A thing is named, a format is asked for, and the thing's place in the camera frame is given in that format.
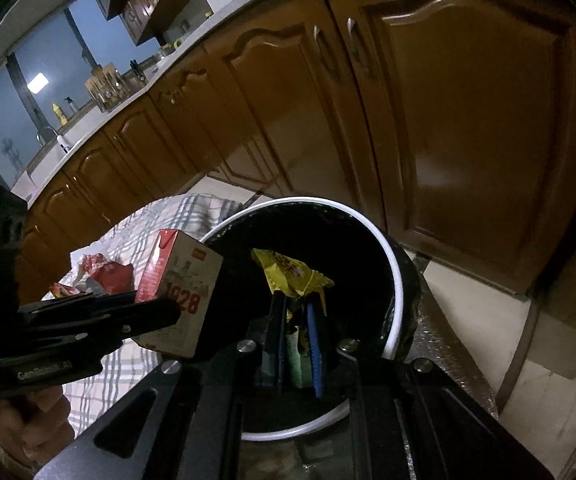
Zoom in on yellow snack wrapper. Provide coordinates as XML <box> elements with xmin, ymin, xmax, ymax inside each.
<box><xmin>252</xmin><ymin>249</ymin><xmax>335</xmax><ymax>304</ymax></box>

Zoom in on red snack wrapper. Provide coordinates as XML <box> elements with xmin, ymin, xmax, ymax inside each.
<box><xmin>49</xmin><ymin>252</ymin><xmax>134</xmax><ymax>298</ymax></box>

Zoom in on red white 1928 carton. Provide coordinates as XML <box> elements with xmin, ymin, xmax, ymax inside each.
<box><xmin>135</xmin><ymin>229</ymin><xmax>223</xmax><ymax>358</ymax></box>

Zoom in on white rimmed black trash bin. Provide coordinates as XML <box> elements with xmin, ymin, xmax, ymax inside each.
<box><xmin>198</xmin><ymin>196</ymin><xmax>420</xmax><ymax>442</ymax></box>

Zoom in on white kitchen countertop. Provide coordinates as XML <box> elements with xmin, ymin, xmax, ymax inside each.
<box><xmin>9</xmin><ymin>0</ymin><xmax>359</xmax><ymax>206</ymax></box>

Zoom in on kitchen window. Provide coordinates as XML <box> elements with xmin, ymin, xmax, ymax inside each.
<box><xmin>0</xmin><ymin>0</ymin><xmax>159</xmax><ymax>186</ymax></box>

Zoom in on brown wooden kitchen cabinets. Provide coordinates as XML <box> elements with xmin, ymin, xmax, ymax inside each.
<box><xmin>16</xmin><ymin>0</ymin><xmax>576</xmax><ymax>302</ymax></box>

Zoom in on person's left hand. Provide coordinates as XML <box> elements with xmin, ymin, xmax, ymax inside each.
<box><xmin>0</xmin><ymin>386</ymin><xmax>75</xmax><ymax>479</ymax></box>

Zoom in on silver foil floor mat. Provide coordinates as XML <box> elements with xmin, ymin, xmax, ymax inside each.
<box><xmin>408</xmin><ymin>255</ymin><xmax>498</xmax><ymax>419</ymax></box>

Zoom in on plaid checkered tablecloth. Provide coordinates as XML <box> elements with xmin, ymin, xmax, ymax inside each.
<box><xmin>60</xmin><ymin>194</ymin><xmax>242</xmax><ymax>434</ymax></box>

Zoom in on yellow dish soap bottle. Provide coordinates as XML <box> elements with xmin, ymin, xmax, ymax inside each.
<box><xmin>51</xmin><ymin>103</ymin><xmax>68</xmax><ymax>126</ymax></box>

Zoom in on wooden knife block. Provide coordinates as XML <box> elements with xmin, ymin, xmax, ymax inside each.
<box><xmin>85</xmin><ymin>63</ymin><xmax>130</xmax><ymax>112</ymax></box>

